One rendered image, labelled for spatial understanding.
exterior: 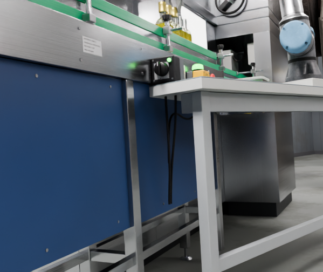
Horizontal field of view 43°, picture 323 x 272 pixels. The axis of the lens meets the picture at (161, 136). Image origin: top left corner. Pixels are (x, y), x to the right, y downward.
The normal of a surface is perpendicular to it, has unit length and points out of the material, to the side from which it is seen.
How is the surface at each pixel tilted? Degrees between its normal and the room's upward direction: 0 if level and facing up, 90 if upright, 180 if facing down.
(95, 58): 90
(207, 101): 90
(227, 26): 90
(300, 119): 90
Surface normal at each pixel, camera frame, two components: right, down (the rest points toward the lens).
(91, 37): 0.89, -0.05
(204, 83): 0.69, -0.04
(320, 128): -0.73, 0.04
